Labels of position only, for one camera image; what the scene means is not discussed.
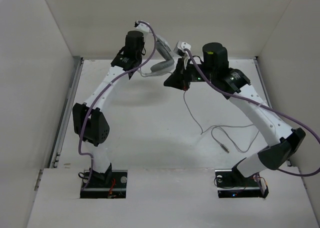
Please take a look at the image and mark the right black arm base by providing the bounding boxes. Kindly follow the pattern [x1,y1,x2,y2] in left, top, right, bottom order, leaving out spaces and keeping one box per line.
[213,169,269,199]

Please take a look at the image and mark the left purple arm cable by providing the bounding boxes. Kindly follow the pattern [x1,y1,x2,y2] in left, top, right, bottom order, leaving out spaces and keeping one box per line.
[78,20,157,191]

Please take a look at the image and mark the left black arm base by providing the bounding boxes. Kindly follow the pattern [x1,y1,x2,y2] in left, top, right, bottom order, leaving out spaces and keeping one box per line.
[78,170,128,199]

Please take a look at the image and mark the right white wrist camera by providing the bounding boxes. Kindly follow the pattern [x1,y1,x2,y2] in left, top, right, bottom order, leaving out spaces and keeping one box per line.
[173,41,191,57]

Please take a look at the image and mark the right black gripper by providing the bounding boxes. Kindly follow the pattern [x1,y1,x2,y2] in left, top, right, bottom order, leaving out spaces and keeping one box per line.
[163,57,216,91]

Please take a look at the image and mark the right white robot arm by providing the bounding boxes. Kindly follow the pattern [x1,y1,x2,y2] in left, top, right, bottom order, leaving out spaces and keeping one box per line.
[163,41,306,185]

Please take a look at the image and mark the white grey headphones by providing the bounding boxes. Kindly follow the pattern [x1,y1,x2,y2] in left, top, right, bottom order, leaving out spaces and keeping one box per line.
[138,34,175,77]

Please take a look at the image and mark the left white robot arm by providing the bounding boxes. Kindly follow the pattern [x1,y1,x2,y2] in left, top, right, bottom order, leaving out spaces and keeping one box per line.
[72,30,145,188]

